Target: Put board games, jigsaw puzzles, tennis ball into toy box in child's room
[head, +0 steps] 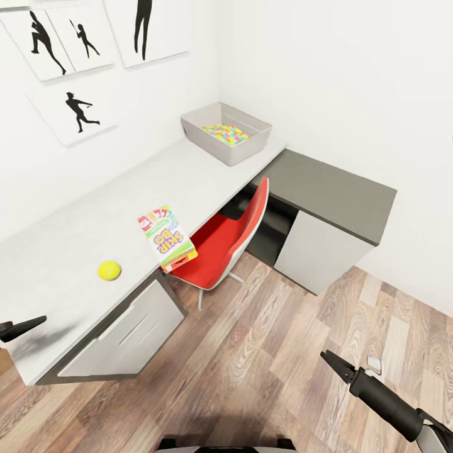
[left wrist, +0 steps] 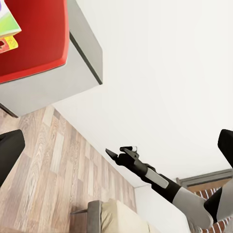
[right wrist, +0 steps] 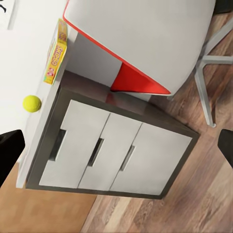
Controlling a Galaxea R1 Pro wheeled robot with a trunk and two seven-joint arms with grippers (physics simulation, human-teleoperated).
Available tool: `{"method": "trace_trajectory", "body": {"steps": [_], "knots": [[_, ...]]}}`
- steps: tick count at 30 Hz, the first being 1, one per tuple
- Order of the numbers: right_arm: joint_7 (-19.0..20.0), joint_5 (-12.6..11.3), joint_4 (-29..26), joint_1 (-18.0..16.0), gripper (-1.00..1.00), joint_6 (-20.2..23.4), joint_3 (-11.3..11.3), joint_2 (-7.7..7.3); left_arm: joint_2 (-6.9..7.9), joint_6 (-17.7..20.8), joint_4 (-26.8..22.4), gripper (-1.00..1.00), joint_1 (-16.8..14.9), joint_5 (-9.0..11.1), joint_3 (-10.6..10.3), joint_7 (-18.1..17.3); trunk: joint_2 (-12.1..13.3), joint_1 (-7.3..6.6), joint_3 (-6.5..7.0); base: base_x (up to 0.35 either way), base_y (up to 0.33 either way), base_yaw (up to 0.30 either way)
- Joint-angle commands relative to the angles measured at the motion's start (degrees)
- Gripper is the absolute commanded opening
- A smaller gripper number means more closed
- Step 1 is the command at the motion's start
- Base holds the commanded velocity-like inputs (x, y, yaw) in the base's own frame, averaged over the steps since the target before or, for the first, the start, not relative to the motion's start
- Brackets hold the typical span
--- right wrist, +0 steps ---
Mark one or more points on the board game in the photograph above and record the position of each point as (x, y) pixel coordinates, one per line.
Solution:
(56, 52)

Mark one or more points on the tennis ball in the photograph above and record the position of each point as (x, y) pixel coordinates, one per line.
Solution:
(32, 103)

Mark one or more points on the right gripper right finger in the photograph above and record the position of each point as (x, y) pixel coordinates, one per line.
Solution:
(225, 144)

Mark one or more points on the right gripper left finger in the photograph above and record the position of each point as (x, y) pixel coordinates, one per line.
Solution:
(12, 145)

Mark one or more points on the desk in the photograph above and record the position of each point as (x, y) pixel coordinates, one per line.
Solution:
(87, 139)

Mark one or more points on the swivel chair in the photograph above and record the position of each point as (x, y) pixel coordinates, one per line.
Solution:
(160, 42)

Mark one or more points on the sliding door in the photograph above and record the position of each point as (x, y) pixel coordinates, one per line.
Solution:
(40, 211)

